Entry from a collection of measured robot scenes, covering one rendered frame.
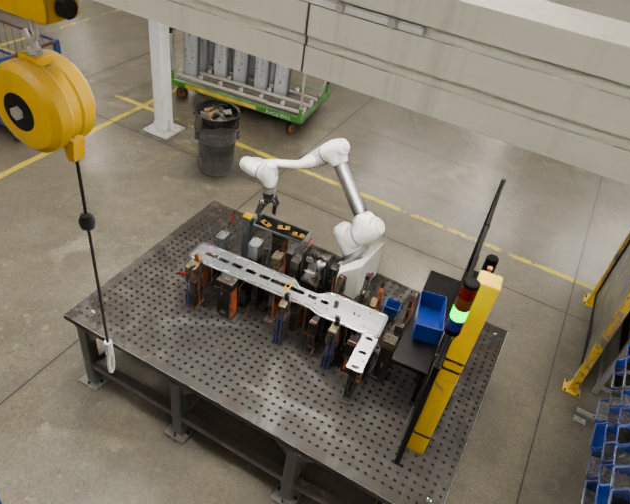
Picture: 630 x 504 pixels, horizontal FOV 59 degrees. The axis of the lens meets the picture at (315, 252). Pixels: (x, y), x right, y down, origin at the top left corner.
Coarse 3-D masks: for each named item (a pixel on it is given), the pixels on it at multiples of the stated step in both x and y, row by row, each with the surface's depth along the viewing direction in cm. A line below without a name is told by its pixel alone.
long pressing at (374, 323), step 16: (192, 256) 374; (208, 256) 376; (224, 256) 378; (240, 256) 379; (224, 272) 367; (240, 272) 368; (256, 272) 370; (272, 272) 372; (272, 288) 360; (304, 288) 363; (304, 304) 353; (320, 304) 355; (352, 304) 358; (352, 320) 348; (368, 320) 349; (384, 320) 351
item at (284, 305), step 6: (282, 300) 347; (282, 306) 343; (288, 306) 348; (282, 312) 345; (288, 312) 354; (282, 318) 349; (276, 324) 356; (282, 324) 354; (276, 330) 357; (282, 330) 358; (276, 336) 362; (282, 336) 362; (276, 342) 365; (282, 342) 366
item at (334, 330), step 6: (330, 330) 333; (336, 330) 334; (330, 336) 336; (336, 336) 340; (330, 342) 338; (330, 348) 344; (324, 354) 348; (330, 354) 344; (324, 360) 349; (330, 360) 352; (318, 366) 355; (324, 366) 354
